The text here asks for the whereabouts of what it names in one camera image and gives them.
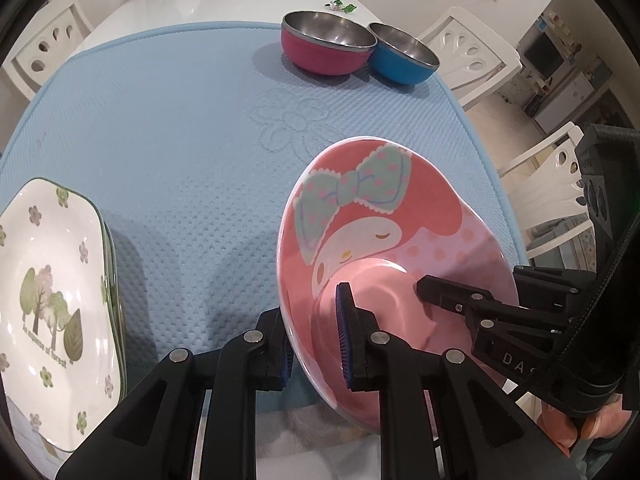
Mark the pink steel bowl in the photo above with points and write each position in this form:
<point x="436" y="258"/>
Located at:
<point x="320" y="57"/>

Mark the white cabinet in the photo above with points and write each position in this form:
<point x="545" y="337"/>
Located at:
<point x="565" y="100"/>

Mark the blue steel bowl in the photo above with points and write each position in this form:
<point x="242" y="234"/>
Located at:
<point x="400" y="70"/>

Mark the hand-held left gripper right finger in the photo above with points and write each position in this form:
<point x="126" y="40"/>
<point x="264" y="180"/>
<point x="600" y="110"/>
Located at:
<point x="345" y="330"/>

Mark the white dining chair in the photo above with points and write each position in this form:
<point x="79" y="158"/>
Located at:
<point x="75" y="15"/>
<point x="555" y="185"/>
<point x="480" y="45"/>

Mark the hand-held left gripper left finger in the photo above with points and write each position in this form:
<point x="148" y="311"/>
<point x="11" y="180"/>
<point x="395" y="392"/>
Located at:
<point x="286" y="365"/>

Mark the black television screen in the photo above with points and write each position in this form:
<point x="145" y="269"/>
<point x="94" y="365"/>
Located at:
<point x="544" y="55"/>

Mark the light blue textured mat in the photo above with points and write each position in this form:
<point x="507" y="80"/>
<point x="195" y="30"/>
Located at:
<point x="200" y="135"/>

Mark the pink cartoon bowl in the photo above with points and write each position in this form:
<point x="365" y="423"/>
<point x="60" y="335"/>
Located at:
<point x="400" y="200"/>

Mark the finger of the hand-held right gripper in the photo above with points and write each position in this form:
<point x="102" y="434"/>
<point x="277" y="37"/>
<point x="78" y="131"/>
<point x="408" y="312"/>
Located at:
<point x="550" y="277"/>
<point x="450" y="296"/>

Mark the small green wrapped candy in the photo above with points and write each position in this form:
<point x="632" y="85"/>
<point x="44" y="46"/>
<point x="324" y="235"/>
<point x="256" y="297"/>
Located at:
<point x="342" y="7"/>

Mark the person's right hand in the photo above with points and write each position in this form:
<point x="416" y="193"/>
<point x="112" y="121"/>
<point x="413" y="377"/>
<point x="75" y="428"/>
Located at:
<point x="560" y="425"/>

